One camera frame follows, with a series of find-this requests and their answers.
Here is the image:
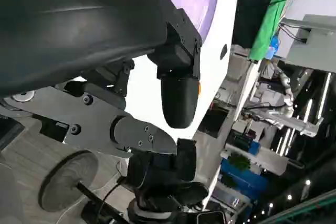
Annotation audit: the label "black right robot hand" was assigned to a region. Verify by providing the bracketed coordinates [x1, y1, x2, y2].
[127, 137, 209, 224]

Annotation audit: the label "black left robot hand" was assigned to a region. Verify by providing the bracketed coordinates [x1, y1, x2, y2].
[0, 0, 203, 161]

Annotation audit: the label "black rod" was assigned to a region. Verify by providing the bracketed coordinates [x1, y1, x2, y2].
[76, 182, 132, 224]

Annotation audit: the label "dark display screen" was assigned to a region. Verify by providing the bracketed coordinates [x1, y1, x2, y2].
[206, 210, 227, 224]

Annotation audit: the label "green plant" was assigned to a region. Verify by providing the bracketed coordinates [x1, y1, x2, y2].
[227, 153, 250, 169]

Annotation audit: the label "blue storage boxes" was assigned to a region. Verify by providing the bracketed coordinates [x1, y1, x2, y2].
[219, 159, 268, 196]

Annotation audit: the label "grey round disc base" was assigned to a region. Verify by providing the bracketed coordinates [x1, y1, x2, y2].
[38, 150, 99, 212]

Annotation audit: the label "lilac plate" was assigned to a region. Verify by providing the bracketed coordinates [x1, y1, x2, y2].
[159, 0, 220, 39]

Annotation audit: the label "grey machine beam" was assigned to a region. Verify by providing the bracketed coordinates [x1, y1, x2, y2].
[264, 110, 325, 137]

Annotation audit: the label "black curtain panel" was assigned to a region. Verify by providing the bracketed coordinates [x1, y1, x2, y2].
[232, 0, 287, 49]

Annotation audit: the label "green cloth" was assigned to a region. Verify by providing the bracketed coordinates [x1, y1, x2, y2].
[248, 0, 296, 61]

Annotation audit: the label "grey machine cabinet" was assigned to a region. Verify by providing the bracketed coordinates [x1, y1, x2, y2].
[279, 14, 336, 74]

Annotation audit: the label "silver foil hose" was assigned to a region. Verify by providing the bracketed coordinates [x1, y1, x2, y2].
[262, 63, 295, 120]

